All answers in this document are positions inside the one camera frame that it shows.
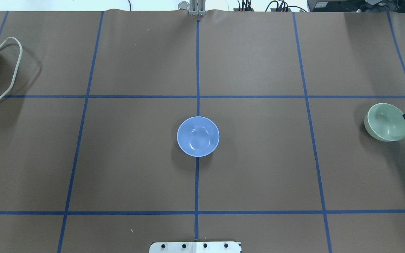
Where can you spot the green bowl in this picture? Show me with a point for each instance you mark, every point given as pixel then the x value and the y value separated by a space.
pixel 384 122

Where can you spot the blue bowl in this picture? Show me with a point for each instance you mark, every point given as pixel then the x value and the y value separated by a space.
pixel 198 136

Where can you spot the black laptop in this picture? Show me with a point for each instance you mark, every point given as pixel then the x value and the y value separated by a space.
pixel 366 6

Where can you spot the black cable hub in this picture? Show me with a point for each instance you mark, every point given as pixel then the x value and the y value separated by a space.
pixel 244 6

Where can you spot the aluminium frame post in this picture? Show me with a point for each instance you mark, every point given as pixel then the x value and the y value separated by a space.
pixel 197 8

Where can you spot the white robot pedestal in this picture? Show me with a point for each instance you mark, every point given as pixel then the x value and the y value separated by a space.
pixel 196 247

